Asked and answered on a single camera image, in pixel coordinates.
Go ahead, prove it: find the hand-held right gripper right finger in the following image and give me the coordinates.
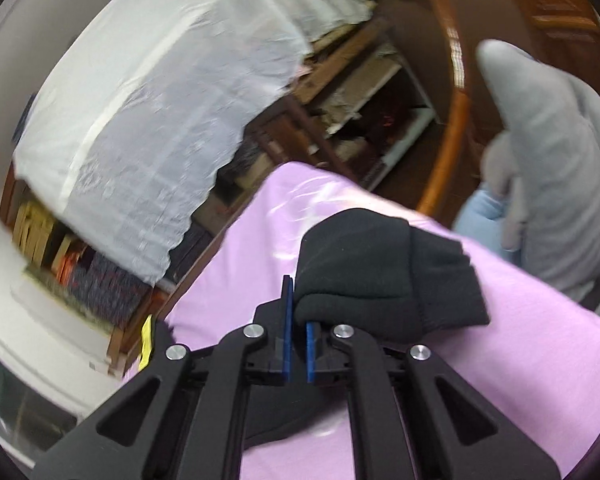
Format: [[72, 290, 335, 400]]
[[306, 322, 561, 480]]

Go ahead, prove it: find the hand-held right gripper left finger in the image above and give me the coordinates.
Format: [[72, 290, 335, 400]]
[[32, 275, 294, 480]]

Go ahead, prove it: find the black garment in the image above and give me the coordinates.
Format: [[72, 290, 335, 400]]
[[240, 208, 490, 453]]

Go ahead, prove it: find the yellow tag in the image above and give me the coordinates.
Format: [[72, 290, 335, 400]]
[[139, 315, 156, 373]]

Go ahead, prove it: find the row of books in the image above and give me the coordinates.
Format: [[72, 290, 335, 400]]
[[12, 200, 151, 321]]

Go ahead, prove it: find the lilac printed blanket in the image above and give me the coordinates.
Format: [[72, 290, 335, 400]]
[[125, 161, 600, 480]]

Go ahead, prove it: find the wooden bookshelf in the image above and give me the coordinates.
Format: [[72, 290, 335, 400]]
[[0, 10, 441, 376]]

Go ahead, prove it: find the light blue cloth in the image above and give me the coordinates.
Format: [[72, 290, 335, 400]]
[[452, 185, 526, 266]]

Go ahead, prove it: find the white lace cloth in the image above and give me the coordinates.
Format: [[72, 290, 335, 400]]
[[12, 0, 376, 286]]

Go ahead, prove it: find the white framed window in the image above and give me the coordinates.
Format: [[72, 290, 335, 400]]
[[0, 350, 78, 443]]

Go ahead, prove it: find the wooden rattan chair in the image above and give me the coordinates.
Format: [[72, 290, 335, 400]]
[[412, 0, 600, 216]]

